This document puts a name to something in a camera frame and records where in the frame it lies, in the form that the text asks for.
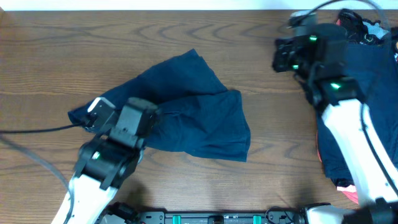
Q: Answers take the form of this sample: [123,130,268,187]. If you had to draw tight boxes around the navy blue shorts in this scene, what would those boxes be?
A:
[67,48,251,163]

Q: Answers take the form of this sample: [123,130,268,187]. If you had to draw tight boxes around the left black camera cable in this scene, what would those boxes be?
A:
[0,121,88,224]

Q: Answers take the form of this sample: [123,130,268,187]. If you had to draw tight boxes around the right black camera cable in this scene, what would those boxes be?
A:
[276,0,398,200]

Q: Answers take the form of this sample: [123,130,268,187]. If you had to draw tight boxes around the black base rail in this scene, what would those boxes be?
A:
[96,202,374,224]

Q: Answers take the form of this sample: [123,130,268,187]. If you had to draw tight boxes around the black camera cable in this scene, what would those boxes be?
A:
[276,0,398,200]
[0,121,88,224]

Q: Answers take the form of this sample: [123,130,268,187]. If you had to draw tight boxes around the pink red garment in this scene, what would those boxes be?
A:
[316,19,359,205]

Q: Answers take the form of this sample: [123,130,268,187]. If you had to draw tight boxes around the navy garment on pile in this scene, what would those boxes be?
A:
[317,44,397,184]

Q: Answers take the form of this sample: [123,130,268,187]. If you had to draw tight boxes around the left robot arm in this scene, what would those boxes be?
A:
[53,97,160,223]

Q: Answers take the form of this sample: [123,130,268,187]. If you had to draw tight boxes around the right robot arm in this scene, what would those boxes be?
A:
[272,10,397,223]

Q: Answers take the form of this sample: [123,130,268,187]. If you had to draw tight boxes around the black patterned garment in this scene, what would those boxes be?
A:
[336,9,397,50]

